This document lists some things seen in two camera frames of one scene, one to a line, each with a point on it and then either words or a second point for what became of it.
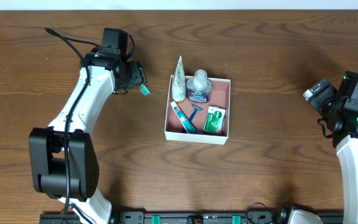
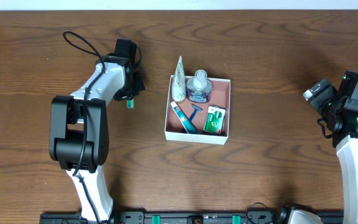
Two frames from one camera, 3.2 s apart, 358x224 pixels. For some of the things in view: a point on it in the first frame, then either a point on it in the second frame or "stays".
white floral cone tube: (179, 85) stays
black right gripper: (322, 95) stays
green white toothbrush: (143, 89) to (130, 104)
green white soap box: (214, 119) stays
